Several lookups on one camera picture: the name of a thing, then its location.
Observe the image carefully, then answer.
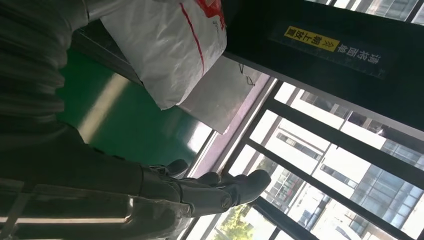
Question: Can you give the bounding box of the green conveyor belt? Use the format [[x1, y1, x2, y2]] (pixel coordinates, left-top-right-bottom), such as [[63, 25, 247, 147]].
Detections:
[[54, 49, 213, 167]]

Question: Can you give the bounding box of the black inbound scanner machine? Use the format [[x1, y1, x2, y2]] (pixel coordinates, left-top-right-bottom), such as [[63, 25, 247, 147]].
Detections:
[[69, 0, 424, 142]]

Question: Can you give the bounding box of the black yellow label sticker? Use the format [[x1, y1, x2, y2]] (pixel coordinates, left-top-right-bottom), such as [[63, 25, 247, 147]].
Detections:
[[268, 21, 398, 80]]

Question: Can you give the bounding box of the aluminium conveyor side rail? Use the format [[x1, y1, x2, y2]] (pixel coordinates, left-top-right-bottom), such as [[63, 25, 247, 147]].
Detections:
[[183, 130, 221, 178]]

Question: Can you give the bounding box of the black window frame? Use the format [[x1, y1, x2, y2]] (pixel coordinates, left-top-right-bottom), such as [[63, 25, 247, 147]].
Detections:
[[178, 0, 424, 240]]

